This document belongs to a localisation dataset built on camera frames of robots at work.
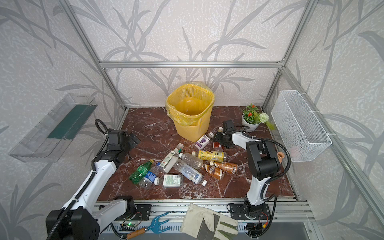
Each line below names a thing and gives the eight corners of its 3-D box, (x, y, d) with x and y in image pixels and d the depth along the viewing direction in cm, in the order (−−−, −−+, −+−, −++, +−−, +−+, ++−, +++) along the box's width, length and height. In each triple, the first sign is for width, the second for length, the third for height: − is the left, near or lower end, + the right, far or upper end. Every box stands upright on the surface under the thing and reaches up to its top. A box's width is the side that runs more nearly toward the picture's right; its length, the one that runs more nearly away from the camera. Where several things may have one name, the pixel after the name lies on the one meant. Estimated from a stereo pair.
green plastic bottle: (129, 180, 86) (126, 177, 83) (149, 158, 94) (147, 155, 91) (138, 187, 83) (135, 185, 80) (157, 164, 92) (156, 161, 89)
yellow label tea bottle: (191, 160, 93) (191, 156, 89) (192, 153, 96) (192, 149, 92) (225, 163, 92) (226, 159, 88) (225, 156, 95) (226, 151, 91)
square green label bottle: (154, 187, 83) (153, 184, 80) (156, 176, 87) (155, 174, 84) (181, 187, 83) (181, 185, 80) (182, 176, 87) (182, 174, 84)
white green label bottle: (160, 169, 90) (158, 165, 85) (178, 145, 101) (177, 140, 96) (167, 173, 88) (165, 169, 83) (185, 148, 99) (184, 143, 94)
